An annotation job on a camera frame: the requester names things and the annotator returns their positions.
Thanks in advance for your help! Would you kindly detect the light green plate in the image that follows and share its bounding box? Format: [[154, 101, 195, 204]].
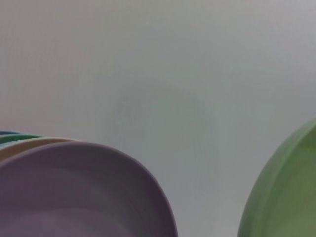
[[237, 118, 316, 237]]

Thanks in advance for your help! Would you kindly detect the purple plate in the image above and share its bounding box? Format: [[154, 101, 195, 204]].
[[0, 141, 179, 237]]

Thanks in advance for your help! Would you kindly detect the beige plate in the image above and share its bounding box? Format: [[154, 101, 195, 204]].
[[0, 137, 82, 161]]

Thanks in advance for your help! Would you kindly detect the dark green plate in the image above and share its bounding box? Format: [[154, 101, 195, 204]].
[[0, 134, 43, 145]]

